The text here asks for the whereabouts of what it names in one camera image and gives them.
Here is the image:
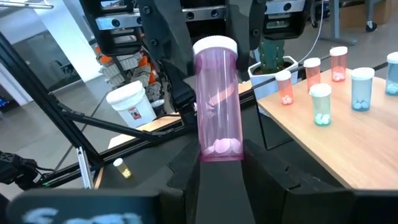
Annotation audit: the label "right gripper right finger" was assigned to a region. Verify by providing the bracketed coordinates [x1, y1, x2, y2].
[241, 139, 356, 224]

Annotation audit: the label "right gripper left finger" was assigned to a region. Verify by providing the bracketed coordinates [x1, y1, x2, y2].
[157, 136, 202, 224]

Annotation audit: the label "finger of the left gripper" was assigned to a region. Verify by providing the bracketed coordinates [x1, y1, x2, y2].
[137, 0, 198, 126]
[226, 0, 269, 80]

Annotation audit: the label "white bottle cap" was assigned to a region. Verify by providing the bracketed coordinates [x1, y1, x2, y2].
[192, 35, 245, 163]

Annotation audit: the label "blue pill bottle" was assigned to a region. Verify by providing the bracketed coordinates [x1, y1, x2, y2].
[385, 51, 398, 96]
[350, 67, 376, 112]

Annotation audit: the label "light wooden shelf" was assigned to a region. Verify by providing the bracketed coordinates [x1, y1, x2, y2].
[251, 67, 398, 191]

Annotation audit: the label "green cactus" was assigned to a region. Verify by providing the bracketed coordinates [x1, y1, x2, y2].
[257, 39, 285, 72]

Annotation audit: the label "orange grey stacked crates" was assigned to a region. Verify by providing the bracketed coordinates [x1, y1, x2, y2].
[95, 45, 158, 94]

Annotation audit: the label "white plant pot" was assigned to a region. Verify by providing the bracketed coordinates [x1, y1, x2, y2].
[248, 55, 299, 100]

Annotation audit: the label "yellow pill bottle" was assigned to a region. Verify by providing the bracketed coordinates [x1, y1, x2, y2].
[112, 157, 132, 179]

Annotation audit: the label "white plastic bucket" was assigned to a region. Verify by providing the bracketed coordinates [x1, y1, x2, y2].
[105, 80, 157, 129]

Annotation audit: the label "grey desk leg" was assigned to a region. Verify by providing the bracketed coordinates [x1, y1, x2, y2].
[320, 0, 358, 46]

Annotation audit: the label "cardboard box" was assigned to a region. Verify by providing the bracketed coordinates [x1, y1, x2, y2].
[340, 0, 393, 29]

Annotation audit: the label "white metal bracket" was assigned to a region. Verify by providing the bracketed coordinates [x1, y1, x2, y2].
[76, 146, 95, 190]

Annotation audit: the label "black aluminium rig frame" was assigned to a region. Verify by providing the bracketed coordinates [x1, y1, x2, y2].
[0, 30, 200, 190]

